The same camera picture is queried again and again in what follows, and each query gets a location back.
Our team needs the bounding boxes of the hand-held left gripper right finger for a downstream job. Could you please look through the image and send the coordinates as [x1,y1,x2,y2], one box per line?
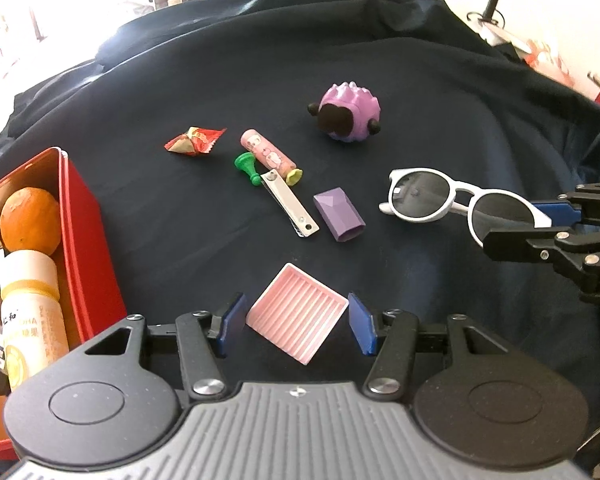
[347,291,511,403]

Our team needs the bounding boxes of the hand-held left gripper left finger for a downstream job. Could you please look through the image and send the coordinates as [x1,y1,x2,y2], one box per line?
[82,292,247,403]

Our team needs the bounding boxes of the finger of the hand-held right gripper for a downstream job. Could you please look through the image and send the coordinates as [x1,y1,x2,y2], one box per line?
[481,222,600,307]
[530,181,600,228]

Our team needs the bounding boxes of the pink ridged tray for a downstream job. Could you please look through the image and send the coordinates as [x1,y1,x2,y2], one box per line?
[245,262,350,365]

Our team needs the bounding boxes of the white round sunglasses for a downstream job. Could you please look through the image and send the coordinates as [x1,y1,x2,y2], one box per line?
[378,167,552,247]

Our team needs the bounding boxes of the silver nail clipper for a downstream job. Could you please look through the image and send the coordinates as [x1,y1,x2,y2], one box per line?
[260,170,321,238]

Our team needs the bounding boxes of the green plastic pawn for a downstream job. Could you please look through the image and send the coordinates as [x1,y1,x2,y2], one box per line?
[233,153,262,186]

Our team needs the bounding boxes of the red tin box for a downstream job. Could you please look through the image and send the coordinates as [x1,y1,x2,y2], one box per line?
[0,147,129,461]

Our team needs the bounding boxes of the white yellow-label bottle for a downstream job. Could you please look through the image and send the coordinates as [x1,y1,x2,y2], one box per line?
[0,250,71,393]

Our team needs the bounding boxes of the orange fruit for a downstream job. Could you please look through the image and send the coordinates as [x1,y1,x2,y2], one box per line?
[0,187,62,256]

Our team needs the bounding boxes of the purple faceted cap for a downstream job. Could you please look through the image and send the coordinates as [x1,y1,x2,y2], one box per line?
[312,186,367,243]

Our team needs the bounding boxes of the orange white tissue pack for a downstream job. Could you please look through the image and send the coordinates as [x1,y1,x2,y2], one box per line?
[525,37,571,81]

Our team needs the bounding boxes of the pink lip balm tube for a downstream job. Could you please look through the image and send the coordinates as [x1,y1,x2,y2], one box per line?
[240,130,297,173]

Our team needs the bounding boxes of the red wrapped candy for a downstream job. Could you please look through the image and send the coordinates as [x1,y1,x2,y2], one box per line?
[164,127,227,157]

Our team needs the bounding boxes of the purple sheep toy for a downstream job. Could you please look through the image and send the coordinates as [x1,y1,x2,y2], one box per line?
[307,81,382,143]

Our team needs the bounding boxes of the grey desk lamp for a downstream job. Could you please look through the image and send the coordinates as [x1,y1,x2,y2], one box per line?
[467,0,523,46]

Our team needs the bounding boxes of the dark navy cloth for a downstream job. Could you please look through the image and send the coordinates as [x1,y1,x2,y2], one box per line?
[0,0,600,441]

